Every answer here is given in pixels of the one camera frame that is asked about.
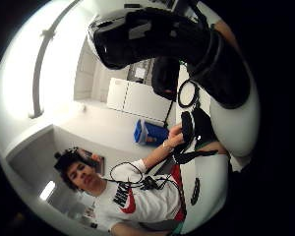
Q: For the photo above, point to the blue bin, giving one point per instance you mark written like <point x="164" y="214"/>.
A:
<point x="154" y="132"/>

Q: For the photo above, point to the white cabinet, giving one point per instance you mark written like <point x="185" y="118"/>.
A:
<point x="137" y="96"/>

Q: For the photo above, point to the black oval pad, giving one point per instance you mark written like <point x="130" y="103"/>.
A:
<point x="195" y="191"/>

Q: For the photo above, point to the the person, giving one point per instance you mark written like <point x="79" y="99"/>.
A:
<point x="137" y="203"/>

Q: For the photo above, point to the ceiling light panel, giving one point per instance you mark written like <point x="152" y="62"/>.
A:
<point x="47" y="190"/>

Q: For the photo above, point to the framed wall picture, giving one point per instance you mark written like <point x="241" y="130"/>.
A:
<point x="94" y="160"/>

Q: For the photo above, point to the grey window frame bar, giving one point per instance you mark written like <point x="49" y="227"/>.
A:
<point x="39" y="75"/>

